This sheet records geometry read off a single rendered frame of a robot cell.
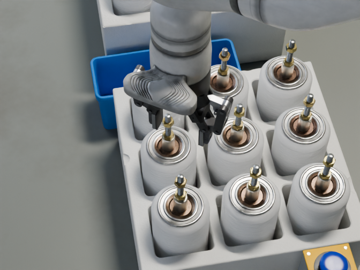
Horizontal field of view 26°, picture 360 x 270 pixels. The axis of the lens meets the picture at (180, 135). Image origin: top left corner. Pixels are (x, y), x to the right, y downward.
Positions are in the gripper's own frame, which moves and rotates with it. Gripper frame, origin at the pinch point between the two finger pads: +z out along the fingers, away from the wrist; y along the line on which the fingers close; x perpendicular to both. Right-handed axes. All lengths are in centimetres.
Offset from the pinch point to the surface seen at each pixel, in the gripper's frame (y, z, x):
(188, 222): -2.4, 22.3, 2.2
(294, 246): -18.8, 29.6, -4.3
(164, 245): 0.9, 28.5, 4.6
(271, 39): 2, 41, -55
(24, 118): 44, 48, -19
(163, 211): 2.1, 22.3, 2.0
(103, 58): 31, 36, -32
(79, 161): 29, 48, -14
